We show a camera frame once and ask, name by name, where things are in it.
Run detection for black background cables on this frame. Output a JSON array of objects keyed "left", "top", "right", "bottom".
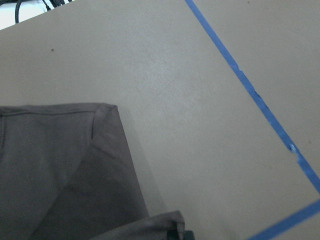
[{"left": 14, "top": 0, "right": 76, "bottom": 24}]

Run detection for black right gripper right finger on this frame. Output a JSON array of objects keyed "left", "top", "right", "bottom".
[{"left": 184, "top": 230, "right": 194, "bottom": 240}]

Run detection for blue tape line crosswise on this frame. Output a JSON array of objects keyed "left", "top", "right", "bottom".
[{"left": 184, "top": 0, "right": 320, "bottom": 195}]

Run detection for dark brown t-shirt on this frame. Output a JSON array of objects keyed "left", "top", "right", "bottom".
[{"left": 0, "top": 103, "right": 185, "bottom": 240}]

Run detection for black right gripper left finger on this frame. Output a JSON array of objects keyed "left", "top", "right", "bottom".
[{"left": 166, "top": 230, "right": 179, "bottom": 240}]

